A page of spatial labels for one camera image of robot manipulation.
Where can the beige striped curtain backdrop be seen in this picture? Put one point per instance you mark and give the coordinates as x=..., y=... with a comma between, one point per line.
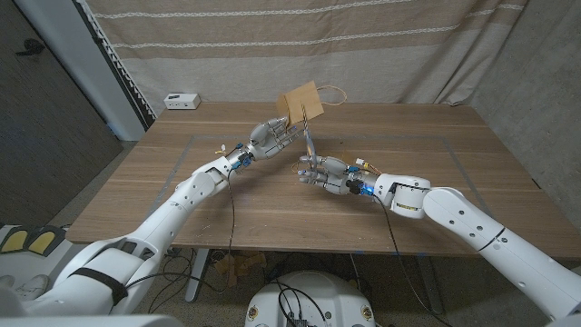
x=386, y=54

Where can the grey tape outline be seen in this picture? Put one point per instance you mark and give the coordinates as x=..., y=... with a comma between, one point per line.
x=408, y=136

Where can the brown cardboard scraps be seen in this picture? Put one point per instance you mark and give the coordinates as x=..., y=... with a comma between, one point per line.
x=254, y=261

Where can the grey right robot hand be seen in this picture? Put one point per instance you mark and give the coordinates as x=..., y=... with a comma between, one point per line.
x=333, y=175

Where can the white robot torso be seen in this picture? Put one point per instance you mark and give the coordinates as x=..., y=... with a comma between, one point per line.
x=331, y=295

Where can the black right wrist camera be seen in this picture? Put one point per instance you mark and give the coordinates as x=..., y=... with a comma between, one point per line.
x=354, y=186

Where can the white power strip box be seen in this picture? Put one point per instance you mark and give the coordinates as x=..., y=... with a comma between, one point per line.
x=181, y=101

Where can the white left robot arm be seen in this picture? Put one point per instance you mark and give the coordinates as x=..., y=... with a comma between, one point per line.
x=181, y=200

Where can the black triangle-patterned trim strip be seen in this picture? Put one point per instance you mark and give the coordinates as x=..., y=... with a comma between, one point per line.
x=125, y=79

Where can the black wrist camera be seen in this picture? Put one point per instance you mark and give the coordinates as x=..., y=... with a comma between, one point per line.
x=354, y=186
x=245, y=160

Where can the white sneaker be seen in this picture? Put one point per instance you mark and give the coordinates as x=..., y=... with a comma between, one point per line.
x=34, y=286
x=5, y=280

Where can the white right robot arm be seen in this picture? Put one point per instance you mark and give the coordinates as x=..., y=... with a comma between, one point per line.
x=476, y=227

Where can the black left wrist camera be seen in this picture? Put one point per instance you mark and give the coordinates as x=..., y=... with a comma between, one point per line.
x=245, y=160

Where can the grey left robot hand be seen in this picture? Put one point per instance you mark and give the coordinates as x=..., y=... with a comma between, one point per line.
x=268, y=141

